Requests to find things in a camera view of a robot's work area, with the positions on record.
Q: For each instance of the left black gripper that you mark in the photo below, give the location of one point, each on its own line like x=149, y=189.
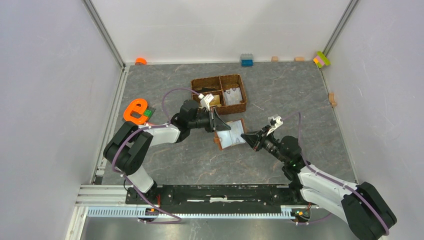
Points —
x=215, y=123

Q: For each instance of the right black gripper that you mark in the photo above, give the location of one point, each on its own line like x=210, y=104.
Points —
x=256, y=139

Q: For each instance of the brown leather card holder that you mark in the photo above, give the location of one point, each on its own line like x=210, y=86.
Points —
x=229, y=138

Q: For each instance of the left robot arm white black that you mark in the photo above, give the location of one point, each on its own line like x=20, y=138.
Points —
x=128, y=147

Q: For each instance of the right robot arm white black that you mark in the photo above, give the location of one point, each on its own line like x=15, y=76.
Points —
x=360, y=206

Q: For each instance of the gold card in basket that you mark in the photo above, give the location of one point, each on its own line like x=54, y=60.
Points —
x=216, y=101

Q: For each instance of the white cards in basket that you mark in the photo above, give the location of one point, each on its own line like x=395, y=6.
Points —
x=233, y=96

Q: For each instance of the black card in basket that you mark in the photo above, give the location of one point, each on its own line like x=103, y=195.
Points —
x=205, y=90

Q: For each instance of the brown wicker divided basket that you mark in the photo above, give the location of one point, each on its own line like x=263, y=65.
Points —
x=221, y=83

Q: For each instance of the green toy block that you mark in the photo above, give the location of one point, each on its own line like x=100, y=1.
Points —
x=148, y=113

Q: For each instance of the blue grey toy brick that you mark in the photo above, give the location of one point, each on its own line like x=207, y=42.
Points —
x=246, y=59

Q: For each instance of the small wooden block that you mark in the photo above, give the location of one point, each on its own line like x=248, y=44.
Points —
x=274, y=59

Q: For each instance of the orange plastic letter toy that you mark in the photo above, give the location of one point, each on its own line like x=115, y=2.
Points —
x=135, y=111

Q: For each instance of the wooden arch block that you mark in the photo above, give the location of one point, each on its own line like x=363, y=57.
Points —
x=331, y=99

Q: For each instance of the green pink yellow brick stack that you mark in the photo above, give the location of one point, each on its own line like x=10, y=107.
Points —
x=321, y=60

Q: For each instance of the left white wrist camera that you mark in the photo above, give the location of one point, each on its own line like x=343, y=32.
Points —
x=205, y=100

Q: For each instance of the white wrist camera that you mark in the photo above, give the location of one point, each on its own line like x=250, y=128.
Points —
x=275, y=122
x=205, y=100

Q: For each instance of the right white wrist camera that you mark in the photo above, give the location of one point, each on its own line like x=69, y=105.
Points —
x=275, y=122

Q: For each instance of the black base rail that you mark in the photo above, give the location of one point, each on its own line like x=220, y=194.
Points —
x=224, y=198

